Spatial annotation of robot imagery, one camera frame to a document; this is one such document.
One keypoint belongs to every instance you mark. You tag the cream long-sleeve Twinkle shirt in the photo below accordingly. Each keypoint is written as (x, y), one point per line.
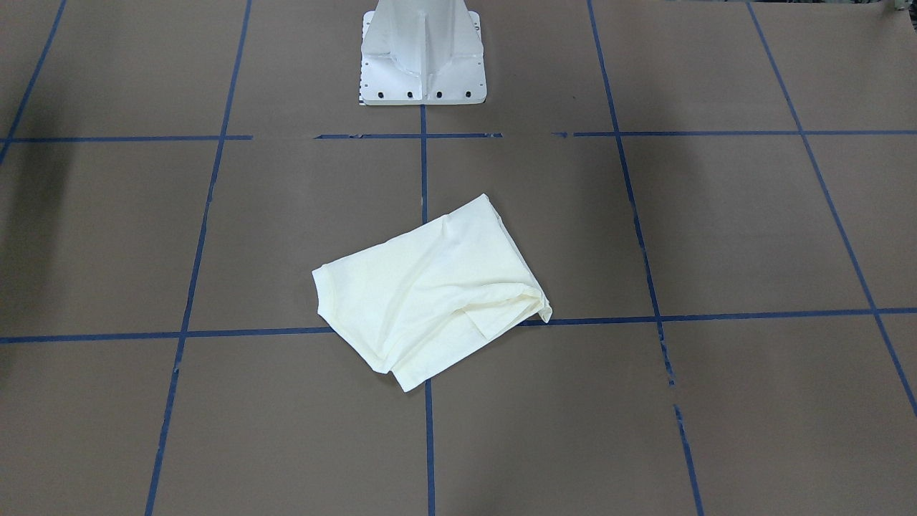
(427, 299)

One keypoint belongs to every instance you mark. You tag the white camera post base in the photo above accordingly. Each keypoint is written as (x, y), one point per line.
(422, 53)

